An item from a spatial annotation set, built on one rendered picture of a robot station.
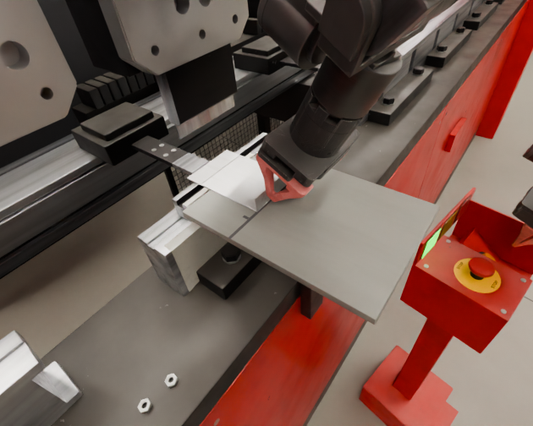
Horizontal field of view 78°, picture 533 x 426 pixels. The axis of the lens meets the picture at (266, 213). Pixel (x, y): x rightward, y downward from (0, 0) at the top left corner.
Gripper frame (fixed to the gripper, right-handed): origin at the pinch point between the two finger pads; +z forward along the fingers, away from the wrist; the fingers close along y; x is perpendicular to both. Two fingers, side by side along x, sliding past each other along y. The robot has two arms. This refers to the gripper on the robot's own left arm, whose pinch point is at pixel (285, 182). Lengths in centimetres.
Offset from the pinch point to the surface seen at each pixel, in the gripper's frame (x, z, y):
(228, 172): -7.7, 5.7, 1.0
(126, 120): -28.3, 12.9, 2.3
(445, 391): 73, 63, -31
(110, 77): -46, 22, -7
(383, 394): 59, 70, -19
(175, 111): -13.7, -4.3, 6.3
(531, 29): 23, 28, -214
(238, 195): -3.7, 3.6, 4.1
